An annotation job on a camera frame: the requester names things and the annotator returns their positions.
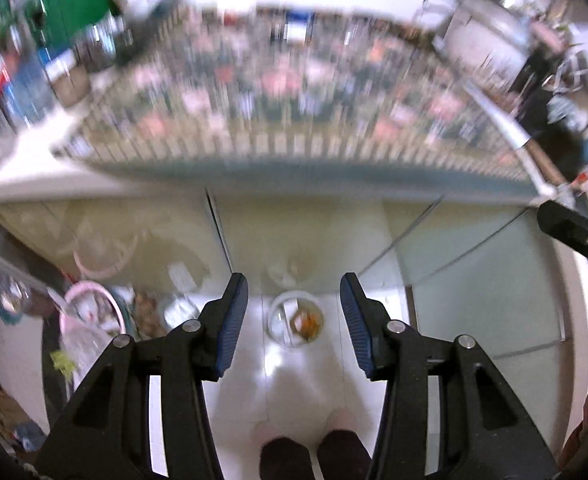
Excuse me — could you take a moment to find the grey floor sack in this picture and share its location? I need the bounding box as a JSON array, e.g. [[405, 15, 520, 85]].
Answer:
[[164, 294, 201, 332]]

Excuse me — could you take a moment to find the person's right leg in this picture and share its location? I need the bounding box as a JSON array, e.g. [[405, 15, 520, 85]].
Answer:
[[316, 407, 375, 480]]

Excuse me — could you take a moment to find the white rice cooker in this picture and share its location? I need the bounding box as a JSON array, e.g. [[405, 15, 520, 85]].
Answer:
[[444, 0, 540, 86]]

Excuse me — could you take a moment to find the black cooking pot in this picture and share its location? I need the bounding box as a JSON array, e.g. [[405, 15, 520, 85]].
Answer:
[[516, 85, 588, 181]]

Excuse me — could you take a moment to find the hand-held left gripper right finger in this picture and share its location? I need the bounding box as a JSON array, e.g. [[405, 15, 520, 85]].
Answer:
[[339, 272, 560, 480]]

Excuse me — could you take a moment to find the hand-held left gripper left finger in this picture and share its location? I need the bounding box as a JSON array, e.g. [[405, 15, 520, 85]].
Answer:
[[34, 272, 250, 480]]

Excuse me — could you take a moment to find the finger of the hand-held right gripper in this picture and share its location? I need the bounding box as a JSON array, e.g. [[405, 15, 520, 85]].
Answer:
[[536, 201, 588, 278]]

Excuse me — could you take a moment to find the orange peel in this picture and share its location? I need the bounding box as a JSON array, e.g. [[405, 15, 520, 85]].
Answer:
[[291, 307, 324, 342]]

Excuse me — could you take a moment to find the white floor bowl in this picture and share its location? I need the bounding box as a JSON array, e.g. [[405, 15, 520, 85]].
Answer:
[[264, 291, 325, 347]]

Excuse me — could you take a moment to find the kitchen knife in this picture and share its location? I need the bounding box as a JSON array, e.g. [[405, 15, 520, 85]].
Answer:
[[461, 82, 575, 201]]

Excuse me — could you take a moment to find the floral table cloth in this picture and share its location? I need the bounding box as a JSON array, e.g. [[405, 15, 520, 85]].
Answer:
[[49, 2, 545, 196]]

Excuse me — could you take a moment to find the pink basin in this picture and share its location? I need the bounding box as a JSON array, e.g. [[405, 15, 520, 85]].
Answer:
[[59, 282, 127, 361]]

